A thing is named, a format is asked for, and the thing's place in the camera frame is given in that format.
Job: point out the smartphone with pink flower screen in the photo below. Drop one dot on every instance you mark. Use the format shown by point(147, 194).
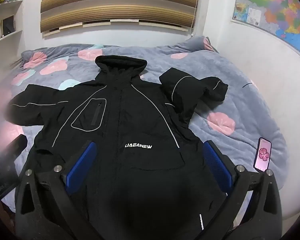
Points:
point(263, 155)

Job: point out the black hooded jacket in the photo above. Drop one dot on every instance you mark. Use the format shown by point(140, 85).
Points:
point(130, 115)

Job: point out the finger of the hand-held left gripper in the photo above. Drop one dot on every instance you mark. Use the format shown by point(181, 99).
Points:
point(18, 146)

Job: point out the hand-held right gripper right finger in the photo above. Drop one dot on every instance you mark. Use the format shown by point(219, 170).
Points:
point(218, 166)

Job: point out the black picture frame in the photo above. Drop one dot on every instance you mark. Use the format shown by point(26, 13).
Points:
point(8, 26)

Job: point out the white bookshelf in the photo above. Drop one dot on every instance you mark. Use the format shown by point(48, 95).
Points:
point(11, 40)

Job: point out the brown striped window blind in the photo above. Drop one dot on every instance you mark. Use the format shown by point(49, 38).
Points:
point(120, 5)

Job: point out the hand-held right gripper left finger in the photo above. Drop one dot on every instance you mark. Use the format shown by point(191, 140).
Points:
point(81, 167)

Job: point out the grey floral blanket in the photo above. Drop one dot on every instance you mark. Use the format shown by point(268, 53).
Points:
point(240, 100)

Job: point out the colourful wall map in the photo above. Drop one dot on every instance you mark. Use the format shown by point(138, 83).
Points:
point(277, 7)

